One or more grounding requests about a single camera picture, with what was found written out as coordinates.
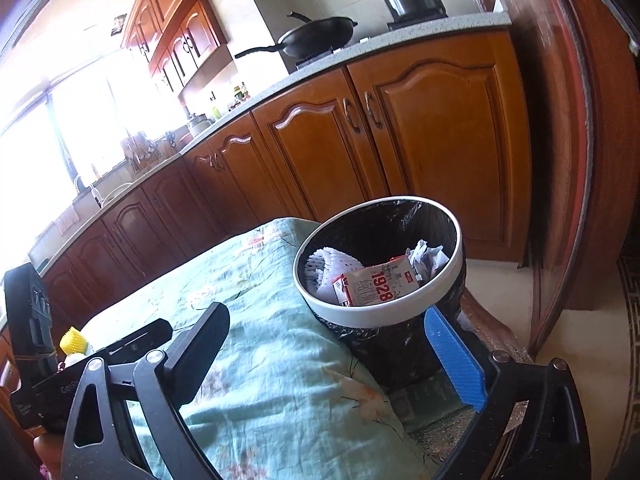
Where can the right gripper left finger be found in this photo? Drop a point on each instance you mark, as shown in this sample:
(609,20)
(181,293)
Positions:
(192,354)

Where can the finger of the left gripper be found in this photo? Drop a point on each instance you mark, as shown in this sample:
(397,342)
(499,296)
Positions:
(136,345)

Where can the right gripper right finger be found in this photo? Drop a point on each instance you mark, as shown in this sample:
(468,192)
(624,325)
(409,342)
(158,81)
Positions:
(465,360)

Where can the grey wrapper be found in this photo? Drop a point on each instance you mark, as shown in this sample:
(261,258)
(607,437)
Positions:
(426,261)

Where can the white milk carton 1928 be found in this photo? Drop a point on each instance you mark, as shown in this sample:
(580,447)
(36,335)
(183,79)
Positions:
(376,284)

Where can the white foam fruit net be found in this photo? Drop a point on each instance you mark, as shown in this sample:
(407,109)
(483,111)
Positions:
(323,267)

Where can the white rim trash bin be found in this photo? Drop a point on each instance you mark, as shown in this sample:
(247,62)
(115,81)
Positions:
(382,262)

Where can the kitchen window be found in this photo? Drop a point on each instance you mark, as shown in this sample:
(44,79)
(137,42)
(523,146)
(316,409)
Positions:
(71,138)

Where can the wooden lower kitchen cabinets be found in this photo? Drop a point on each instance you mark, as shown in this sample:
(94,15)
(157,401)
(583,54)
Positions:
(442,117)

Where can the wooden kitchen cabinets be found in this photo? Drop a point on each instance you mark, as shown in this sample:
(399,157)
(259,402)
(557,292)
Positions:
(180,40)
(442,117)

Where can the wooden upper kitchen cabinets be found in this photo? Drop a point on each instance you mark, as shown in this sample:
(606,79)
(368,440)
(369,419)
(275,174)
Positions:
(180,40)

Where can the person left hand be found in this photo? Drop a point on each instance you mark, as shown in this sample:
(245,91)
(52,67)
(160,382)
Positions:
(49,448)

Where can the floral teal tablecloth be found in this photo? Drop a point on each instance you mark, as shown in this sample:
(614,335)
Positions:
(284,398)

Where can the sink faucet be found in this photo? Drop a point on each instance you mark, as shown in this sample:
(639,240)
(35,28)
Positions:
(91,189)

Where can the white rice cooker pot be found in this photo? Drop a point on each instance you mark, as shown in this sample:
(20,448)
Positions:
(198,123)

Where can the condiment bottles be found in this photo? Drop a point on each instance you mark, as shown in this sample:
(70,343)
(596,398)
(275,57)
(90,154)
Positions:
(240,94)

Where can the black wok pan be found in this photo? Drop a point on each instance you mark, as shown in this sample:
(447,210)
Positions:
(311,38)

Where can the wooden glass door frame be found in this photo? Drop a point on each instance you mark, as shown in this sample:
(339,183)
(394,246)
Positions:
(579,61)

